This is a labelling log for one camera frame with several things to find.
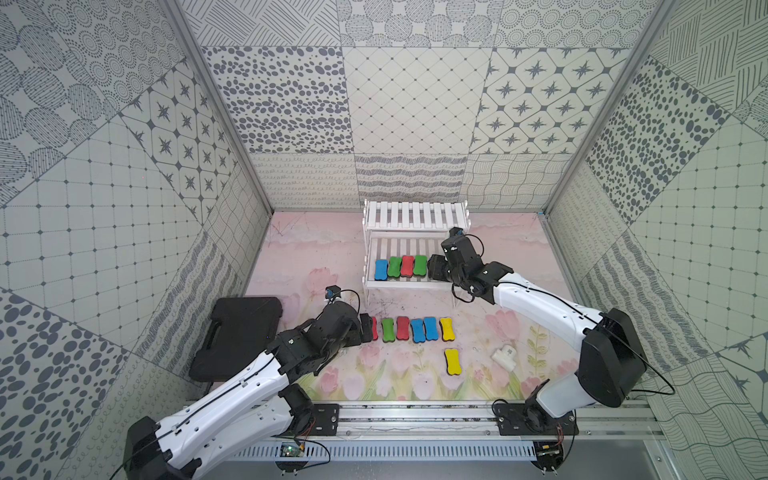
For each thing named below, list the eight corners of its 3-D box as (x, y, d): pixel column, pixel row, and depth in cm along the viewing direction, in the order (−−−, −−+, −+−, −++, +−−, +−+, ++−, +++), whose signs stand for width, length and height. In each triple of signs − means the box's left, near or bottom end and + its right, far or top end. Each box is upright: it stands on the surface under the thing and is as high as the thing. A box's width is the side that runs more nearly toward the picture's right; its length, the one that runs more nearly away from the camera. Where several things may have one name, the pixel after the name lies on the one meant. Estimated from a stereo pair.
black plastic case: (199, 381, 82) (185, 374, 77) (228, 306, 97) (218, 296, 92) (265, 381, 82) (256, 374, 77) (284, 306, 97) (278, 296, 92)
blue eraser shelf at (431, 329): (424, 340, 89) (425, 337, 88) (423, 319, 94) (423, 316, 92) (437, 340, 89) (438, 337, 88) (435, 319, 94) (436, 316, 92)
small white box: (495, 371, 84) (498, 368, 81) (490, 348, 88) (493, 344, 85) (516, 371, 84) (520, 368, 81) (510, 348, 88) (513, 344, 85)
